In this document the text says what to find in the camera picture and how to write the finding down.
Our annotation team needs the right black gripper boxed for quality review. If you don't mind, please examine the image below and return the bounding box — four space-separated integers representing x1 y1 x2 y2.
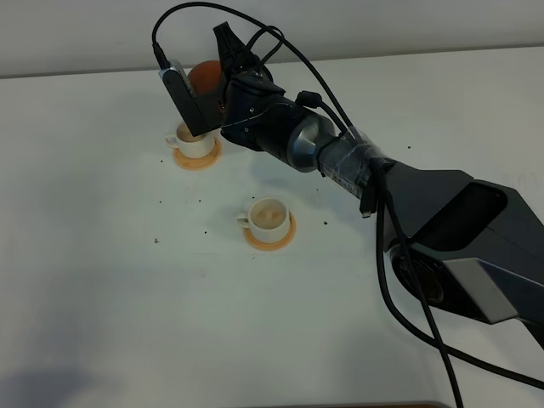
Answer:
213 23 298 153

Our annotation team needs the brown clay teapot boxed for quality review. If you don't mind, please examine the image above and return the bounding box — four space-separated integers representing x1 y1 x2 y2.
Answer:
187 59 229 124

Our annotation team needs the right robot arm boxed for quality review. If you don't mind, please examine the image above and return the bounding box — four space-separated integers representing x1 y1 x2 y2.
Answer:
214 24 543 341

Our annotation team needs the far white teacup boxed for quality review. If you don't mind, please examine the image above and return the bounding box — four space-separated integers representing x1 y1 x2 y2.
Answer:
165 122 215 159

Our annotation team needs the white teacup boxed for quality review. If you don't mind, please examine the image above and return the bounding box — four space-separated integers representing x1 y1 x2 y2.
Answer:
165 122 215 159
235 197 291 244

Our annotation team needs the far orange coaster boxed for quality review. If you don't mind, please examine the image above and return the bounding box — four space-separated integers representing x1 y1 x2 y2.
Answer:
173 137 221 171

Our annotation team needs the orange coaster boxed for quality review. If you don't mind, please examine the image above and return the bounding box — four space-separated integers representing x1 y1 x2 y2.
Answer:
242 213 297 252
173 137 221 171

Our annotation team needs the near white teacup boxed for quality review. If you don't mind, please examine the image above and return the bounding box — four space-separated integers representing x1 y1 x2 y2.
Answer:
235 197 291 244

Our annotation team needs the near orange coaster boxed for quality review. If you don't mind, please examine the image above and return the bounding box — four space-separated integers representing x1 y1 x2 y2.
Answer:
242 213 297 252

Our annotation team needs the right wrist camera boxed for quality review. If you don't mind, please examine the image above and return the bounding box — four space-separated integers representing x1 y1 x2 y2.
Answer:
160 61 221 136

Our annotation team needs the black camera cable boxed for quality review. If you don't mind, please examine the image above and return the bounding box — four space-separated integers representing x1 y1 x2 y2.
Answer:
151 2 544 390

